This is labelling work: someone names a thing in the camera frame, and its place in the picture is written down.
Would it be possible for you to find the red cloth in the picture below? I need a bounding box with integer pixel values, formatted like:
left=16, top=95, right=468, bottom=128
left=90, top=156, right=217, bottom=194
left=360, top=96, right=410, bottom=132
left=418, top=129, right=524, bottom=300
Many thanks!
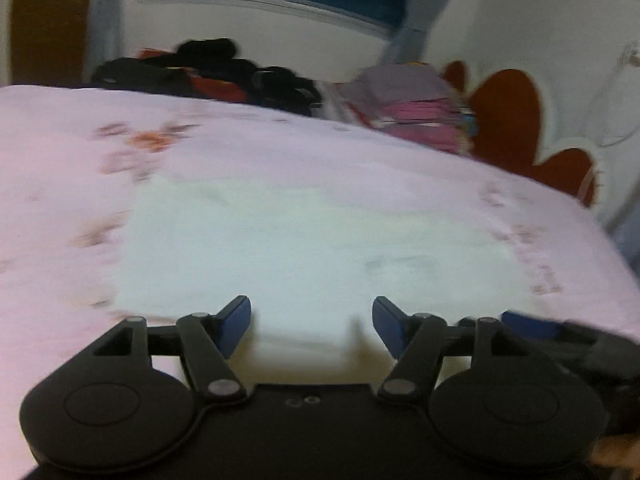
left=137, top=49, right=251, bottom=105

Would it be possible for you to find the pink floral bedsheet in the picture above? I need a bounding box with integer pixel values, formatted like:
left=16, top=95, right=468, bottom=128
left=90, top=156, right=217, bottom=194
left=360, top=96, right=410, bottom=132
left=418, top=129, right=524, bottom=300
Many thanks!
left=0, top=84, right=640, bottom=480

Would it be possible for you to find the person's right hand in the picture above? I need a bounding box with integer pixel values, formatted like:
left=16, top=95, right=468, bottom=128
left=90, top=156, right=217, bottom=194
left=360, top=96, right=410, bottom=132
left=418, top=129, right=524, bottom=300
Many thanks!
left=589, top=434, right=640, bottom=480

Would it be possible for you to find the brown wooden door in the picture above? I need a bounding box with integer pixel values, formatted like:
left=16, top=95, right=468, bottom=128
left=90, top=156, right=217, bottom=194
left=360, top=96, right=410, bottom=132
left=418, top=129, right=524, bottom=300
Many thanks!
left=12, top=0, right=97, bottom=86

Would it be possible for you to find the red-brown padded headboard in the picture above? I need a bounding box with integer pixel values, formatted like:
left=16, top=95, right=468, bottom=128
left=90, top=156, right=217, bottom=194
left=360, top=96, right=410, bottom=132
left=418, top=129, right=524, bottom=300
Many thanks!
left=442, top=60, right=608, bottom=210

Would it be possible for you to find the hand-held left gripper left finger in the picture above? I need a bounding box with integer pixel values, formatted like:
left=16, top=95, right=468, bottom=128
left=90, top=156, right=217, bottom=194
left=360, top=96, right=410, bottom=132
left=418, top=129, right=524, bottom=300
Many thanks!
left=92, top=296, right=252, bottom=403

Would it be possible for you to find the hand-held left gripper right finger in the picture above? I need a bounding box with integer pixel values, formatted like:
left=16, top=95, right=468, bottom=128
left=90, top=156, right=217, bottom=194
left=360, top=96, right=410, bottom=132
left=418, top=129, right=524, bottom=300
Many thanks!
left=372, top=296, right=532, bottom=403

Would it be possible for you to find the grey curtain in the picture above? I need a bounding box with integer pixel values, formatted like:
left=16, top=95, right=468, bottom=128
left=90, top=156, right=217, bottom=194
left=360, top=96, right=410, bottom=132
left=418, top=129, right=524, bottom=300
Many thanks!
left=86, top=0, right=142, bottom=85
left=381, top=0, right=477, bottom=70

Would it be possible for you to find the pile of black clothes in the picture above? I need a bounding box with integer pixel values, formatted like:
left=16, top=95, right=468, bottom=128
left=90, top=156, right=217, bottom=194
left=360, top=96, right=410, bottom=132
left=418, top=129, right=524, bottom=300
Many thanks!
left=91, top=37, right=321, bottom=117

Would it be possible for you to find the pile of folded pink grey clothes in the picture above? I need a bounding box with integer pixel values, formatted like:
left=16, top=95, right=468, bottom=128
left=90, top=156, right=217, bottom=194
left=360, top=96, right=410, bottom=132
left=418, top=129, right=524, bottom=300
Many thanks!
left=320, top=62, right=476, bottom=155

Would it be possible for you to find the white knit garment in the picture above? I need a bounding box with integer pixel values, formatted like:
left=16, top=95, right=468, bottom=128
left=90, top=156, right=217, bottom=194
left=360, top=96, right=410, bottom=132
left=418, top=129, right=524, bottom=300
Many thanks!
left=109, top=176, right=533, bottom=361

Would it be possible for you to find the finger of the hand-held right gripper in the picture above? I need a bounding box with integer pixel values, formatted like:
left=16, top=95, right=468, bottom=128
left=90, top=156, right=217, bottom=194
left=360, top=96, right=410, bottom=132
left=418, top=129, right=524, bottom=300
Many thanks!
left=501, top=311, right=568, bottom=340

